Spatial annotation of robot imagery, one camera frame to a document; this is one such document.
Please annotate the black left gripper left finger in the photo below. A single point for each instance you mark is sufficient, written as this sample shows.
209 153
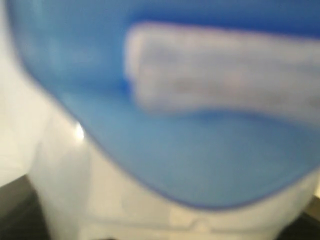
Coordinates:
21 216

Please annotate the clear plastic container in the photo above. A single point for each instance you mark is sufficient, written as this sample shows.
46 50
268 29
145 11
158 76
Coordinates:
85 195

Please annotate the blue container lid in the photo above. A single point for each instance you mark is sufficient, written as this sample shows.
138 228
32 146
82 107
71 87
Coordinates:
213 104

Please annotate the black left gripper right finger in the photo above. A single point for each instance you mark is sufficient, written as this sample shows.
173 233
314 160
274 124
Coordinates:
305 227

